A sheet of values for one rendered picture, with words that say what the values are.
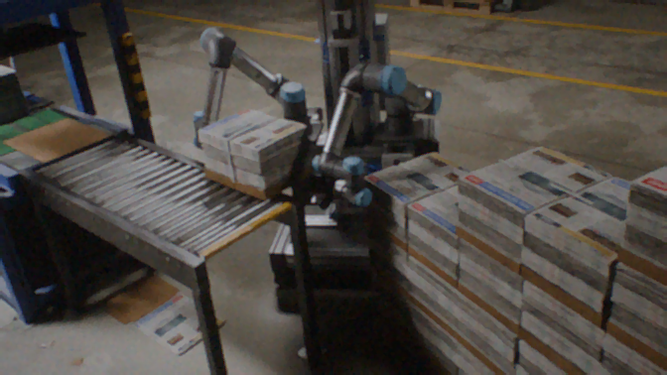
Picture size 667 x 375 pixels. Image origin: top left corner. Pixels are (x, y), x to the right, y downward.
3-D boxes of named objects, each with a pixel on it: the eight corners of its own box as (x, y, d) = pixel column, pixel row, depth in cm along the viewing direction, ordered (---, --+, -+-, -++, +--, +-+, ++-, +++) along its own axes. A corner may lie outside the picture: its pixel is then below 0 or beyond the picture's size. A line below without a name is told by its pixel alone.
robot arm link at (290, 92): (287, 119, 298) (284, 91, 292) (278, 110, 309) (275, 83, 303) (311, 113, 302) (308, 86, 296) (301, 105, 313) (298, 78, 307)
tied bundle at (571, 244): (605, 236, 208) (614, 174, 197) (692, 281, 185) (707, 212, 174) (518, 278, 193) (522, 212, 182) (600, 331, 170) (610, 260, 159)
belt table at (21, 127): (132, 145, 342) (127, 127, 338) (13, 194, 301) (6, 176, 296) (66, 119, 385) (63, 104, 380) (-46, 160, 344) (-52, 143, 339)
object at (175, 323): (226, 321, 314) (225, 319, 313) (179, 354, 295) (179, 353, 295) (181, 294, 336) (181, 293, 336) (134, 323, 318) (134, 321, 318)
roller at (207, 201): (243, 193, 272) (242, 184, 270) (151, 244, 243) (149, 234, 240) (235, 189, 275) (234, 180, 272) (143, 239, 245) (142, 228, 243)
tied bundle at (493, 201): (536, 201, 231) (540, 143, 220) (605, 236, 208) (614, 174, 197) (455, 236, 215) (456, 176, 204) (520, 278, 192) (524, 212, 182)
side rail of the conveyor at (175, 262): (210, 288, 226) (204, 260, 221) (199, 296, 223) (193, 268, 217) (35, 189, 308) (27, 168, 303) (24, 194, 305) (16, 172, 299)
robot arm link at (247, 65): (291, 112, 311) (200, 50, 281) (281, 103, 324) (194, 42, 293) (306, 92, 310) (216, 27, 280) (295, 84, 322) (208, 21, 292)
